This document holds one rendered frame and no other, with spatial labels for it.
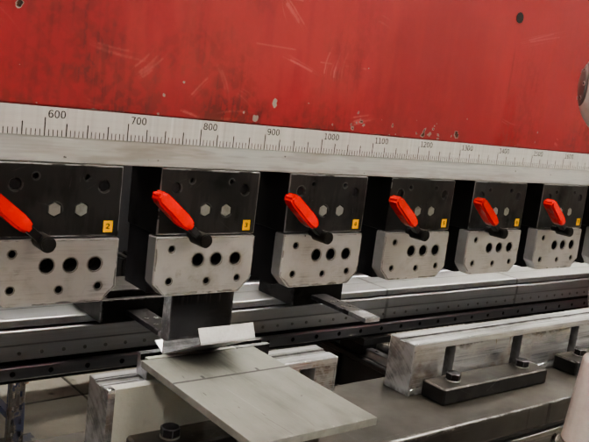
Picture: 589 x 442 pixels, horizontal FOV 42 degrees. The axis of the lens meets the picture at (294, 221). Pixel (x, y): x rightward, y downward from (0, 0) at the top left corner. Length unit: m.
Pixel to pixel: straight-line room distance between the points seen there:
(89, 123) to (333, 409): 0.44
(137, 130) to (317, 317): 0.72
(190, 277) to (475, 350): 0.67
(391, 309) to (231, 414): 0.83
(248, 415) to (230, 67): 0.43
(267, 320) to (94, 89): 0.69
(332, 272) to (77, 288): 0.40
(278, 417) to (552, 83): 0.85
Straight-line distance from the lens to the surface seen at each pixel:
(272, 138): 1.06
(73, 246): 0.94
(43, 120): 0.91
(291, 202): 1.04
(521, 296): 2.04
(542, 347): 1.69
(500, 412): 1.42
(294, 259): 1.11
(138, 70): 0.95
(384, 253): 1.23
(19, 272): 0.92
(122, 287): 1.26
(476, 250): 1.40
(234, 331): 1.03
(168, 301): 1.06
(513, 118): 1.42
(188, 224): 0.96
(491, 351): 1.55
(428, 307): 1.78
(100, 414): 1.07
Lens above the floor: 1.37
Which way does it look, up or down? 9 degrees down
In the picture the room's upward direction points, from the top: 7 degrees clockwise
